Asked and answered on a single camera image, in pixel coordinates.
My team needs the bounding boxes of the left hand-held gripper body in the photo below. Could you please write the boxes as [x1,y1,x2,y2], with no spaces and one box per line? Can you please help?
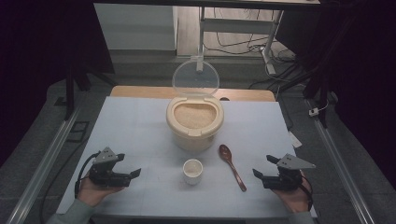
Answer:
[88,147,133,189]

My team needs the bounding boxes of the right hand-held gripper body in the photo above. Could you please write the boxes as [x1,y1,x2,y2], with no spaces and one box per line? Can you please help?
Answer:
[262,153,317,191]

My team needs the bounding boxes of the brown wooden spoon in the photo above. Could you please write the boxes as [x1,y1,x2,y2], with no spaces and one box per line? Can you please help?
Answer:
[218,144,248,192]

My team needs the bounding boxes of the white cup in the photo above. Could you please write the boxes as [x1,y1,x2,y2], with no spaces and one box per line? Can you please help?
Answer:
[182,158,204,187]

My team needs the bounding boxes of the cream rice container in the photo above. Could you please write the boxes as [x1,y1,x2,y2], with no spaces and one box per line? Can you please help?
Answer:
[165,95,225,153]

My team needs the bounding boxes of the rice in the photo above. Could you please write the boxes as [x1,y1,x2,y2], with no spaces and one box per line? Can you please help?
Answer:
[173,103,217,130]

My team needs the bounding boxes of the person's right hand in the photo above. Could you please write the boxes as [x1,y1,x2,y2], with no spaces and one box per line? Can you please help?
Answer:
[272,178,313,215]

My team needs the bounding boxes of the person's left hand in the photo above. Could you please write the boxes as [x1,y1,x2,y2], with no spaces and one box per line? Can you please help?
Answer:
[77,176,126,208]

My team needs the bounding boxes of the white paper tag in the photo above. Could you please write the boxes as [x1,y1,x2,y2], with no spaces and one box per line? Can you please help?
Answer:
[288,131,304,149]

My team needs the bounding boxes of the white table cover sheet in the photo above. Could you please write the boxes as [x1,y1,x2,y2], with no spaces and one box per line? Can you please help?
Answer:
[56,96,318,219]

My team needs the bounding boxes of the black stand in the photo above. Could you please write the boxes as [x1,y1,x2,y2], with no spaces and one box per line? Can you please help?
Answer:
[63,59,119,121]

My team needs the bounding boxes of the clear round container lid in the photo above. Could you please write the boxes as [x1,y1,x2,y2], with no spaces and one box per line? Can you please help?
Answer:
[172,59,220,97]

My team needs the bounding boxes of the white panel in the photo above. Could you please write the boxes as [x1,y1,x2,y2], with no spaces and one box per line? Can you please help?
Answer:
[93,3,177,51]

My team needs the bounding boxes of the dark curtain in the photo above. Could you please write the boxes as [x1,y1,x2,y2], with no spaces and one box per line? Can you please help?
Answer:
[0,0,116,167]
[275,0,396,189]

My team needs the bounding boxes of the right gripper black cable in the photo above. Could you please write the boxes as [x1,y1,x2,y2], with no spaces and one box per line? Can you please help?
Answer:
[298,174,314,212]

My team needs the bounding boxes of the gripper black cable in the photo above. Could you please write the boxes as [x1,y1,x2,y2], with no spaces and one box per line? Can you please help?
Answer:
[74,151,103,199]
[298,174,314,212]

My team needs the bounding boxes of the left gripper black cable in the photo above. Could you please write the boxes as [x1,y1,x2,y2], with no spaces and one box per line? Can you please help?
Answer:
[74,151,103,199]

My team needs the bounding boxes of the metal floor rail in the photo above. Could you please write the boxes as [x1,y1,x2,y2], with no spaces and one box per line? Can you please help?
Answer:
[6,105,82,224]
[306,99,376,224]

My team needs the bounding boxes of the black floor cables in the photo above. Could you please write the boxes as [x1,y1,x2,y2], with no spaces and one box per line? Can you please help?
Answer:
[204,7,302,91]

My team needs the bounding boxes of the white desk frame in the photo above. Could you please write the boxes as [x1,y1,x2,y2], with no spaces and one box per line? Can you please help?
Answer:
[196,6,285,76]

